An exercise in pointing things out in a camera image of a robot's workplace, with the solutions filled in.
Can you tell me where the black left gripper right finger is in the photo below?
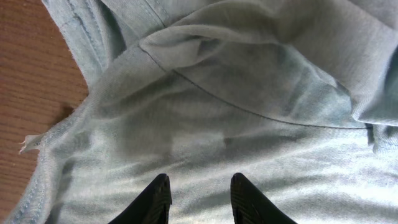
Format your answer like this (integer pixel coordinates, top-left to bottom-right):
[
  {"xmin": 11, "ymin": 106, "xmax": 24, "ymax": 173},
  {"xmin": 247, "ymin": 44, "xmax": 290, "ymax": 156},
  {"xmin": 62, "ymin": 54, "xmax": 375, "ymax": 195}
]
[{"xmin": 230, "ymin": 173, "xmax": 297, "ymax": 224}]

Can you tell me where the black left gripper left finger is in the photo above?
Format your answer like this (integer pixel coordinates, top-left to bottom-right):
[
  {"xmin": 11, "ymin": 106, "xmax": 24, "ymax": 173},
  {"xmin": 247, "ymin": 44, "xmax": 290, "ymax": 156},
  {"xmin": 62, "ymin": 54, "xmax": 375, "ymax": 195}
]
[{"xmin": 109, "ymin": 174, "xmax": 172, "ymax": 224}]

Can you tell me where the light blue t-shirt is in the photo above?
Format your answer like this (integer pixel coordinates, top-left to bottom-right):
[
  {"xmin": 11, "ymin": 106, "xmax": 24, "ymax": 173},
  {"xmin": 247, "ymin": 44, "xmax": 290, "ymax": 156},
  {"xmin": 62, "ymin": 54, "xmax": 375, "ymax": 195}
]
[{"xmin": 7, "ymin": 0, "xmax": 397, "ymax": 223}]

